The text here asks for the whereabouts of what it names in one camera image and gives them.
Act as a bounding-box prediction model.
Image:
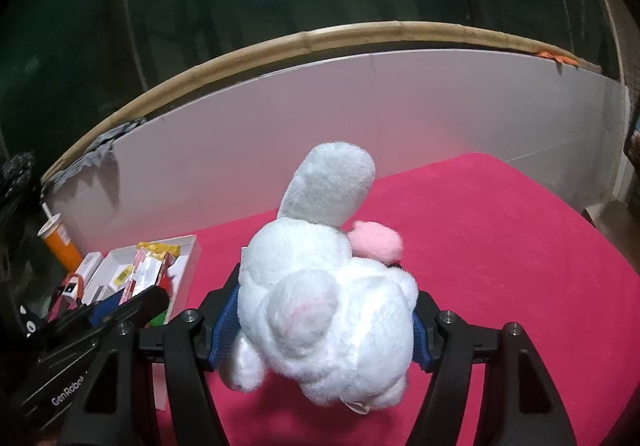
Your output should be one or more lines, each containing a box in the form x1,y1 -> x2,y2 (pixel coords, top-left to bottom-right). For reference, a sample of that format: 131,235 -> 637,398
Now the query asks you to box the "grey cloth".
46,116 -> 149,188

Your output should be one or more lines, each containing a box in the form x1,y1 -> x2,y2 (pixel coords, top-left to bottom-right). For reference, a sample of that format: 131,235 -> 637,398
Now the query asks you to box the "yellow white snack packet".
120,241 -> 182,303

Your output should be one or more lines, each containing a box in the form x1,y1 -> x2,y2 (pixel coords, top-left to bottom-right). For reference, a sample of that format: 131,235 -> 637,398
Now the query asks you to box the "white tray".
80,233 -> 203,413

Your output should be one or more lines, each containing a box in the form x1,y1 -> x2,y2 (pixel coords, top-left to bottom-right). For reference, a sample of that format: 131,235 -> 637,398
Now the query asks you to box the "pink tablecloth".
157,153 -> 640,446

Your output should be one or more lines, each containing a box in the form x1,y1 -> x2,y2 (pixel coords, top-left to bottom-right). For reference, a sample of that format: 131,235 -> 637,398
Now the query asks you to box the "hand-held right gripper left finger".
60,263 -> 247,446

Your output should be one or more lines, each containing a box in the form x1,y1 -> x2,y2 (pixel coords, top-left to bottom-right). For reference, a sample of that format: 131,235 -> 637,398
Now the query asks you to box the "white rabbit plush toy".
220,141 -> 420,410

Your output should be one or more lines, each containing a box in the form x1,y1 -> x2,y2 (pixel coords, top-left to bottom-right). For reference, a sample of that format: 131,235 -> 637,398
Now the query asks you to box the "dark plant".
0,150 -> 40,208

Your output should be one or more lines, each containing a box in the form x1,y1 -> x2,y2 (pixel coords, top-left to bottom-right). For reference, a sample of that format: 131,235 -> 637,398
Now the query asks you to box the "orange paper cup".
37,213 -> 84,273

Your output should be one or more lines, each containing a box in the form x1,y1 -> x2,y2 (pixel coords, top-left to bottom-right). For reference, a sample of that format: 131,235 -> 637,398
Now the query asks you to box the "bamboo rail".
39,20 -> 582,188

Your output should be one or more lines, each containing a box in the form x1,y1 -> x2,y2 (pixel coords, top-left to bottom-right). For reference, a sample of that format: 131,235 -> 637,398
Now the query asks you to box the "white orange power bank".
54,275 -> 85,302

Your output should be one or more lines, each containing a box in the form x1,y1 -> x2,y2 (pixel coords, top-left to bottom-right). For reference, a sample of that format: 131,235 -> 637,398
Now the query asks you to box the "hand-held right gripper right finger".
400,287 -> 574,446

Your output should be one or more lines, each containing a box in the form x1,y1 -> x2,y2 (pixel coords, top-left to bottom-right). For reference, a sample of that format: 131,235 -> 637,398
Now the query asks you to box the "yellow white medicine box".
112,263 -> 137,288

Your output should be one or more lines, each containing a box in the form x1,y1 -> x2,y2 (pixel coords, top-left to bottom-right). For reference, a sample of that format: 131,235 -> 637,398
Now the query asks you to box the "black white cartoon figure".
15,305 -> 45,338

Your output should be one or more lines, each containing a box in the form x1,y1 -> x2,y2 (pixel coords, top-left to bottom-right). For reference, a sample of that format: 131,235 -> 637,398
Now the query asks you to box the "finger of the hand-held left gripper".
87,285 -> 170,330

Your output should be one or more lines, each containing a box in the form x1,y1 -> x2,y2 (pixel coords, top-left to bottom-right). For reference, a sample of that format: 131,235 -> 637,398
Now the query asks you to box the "white backdrop board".
42,48 -> 629,253

